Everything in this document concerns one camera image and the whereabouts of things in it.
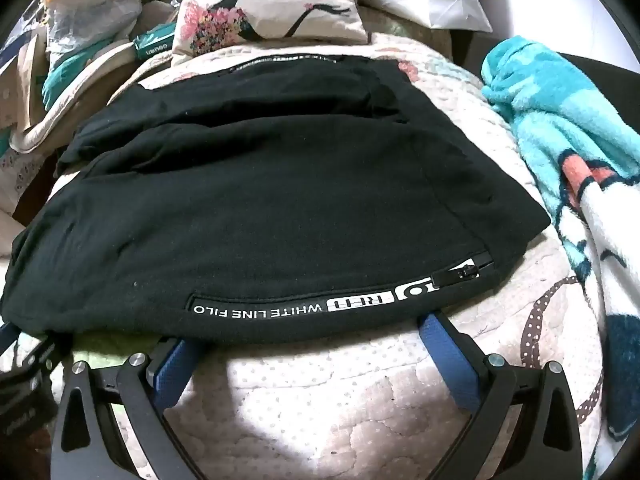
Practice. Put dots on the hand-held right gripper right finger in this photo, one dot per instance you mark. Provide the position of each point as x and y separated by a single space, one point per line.
445 360

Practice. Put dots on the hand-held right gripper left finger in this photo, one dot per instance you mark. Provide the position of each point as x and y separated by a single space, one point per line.
172 375

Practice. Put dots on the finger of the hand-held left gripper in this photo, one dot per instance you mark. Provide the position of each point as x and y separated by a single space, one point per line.
7 339
42 357

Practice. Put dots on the black pants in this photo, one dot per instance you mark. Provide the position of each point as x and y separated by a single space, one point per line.
275 185

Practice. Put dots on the heart print quilt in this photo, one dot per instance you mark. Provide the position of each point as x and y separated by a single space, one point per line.
325 410

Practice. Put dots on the patterned beige cushion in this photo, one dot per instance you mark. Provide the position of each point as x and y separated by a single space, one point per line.
20 175

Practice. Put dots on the beige padded mat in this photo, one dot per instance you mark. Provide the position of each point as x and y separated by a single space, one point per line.
75 105

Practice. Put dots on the brown paper bag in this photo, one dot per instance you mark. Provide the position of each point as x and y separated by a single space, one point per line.
30 80

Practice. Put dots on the teal fleece blanket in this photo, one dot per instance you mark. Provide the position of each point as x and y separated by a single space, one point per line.
565 125

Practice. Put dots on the teal cloth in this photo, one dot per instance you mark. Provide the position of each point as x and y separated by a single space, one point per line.
62 77

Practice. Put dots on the green tissue pack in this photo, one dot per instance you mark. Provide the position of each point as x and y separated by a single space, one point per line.
152 45

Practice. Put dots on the clear plastic bag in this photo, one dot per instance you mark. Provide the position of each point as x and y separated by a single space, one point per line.
95 15

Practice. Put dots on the floral silhouette printed cushion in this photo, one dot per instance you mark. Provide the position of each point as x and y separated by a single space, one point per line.
280 5

